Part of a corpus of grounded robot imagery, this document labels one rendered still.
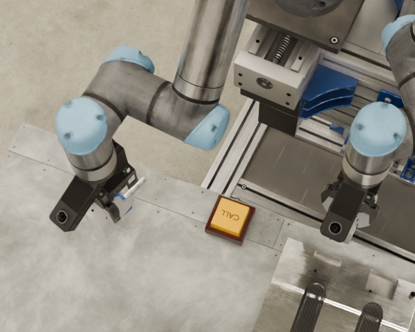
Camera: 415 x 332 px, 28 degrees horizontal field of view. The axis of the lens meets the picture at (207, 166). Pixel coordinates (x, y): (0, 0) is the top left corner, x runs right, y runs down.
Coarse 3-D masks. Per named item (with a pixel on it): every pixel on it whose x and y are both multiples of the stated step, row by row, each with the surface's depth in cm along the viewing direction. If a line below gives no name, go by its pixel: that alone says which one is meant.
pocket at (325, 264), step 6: (318, 252) 156; (312, 258) 155; (318, 258) 157; (324, 258) 157; (330, 258) 155; (336, 258) 155; (312, 264) 156; (318, 264) 156; (324, 264) 156; (330, 264) 156; (336, 264) 156; (312, 270) 156; (318, 270) 156; (324, 270) 156; (330, 270) 156; (336, 270) 156; (330, 276) 155; (336, 276) 155
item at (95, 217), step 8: (136, 184) 156; (128, 192) 156; (96, 208) 152; (88, 216) 152; (96, 216) 152; (104, 216) 152; (96, 224) 151; (104, 224) 151; (104, 232) 152; (112, 232) 155
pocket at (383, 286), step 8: (368, 280) 155; (376, 280) 155; (384, 280) 154; (392, 280) 153; (368, 288) 154; (376, 288) 154; (384, 288) 154; (392, 288) 154; (384, 296) 153; (392, 296) 153
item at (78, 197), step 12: (72, 180) 138; (72, 192) 138; (84, 192) 137; (96, 192) 137; (60, 204) 138; (72, 204) 138; (84, 204) 137; (60, 216) 138; (72, 216) 138; (60, 228) 139; (72, 228) 139
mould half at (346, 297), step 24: (288, 240) 156; (288, 264) 154; (360, 264) 153; (288, 288) 152; (336, 288) 152; (360, 288) 151; (408, 288) 151; (264, 312) 151; (288, 312) 150; (336, 312) 150; (360, 312) 150; (384, 312) 150; (408, 312) 149
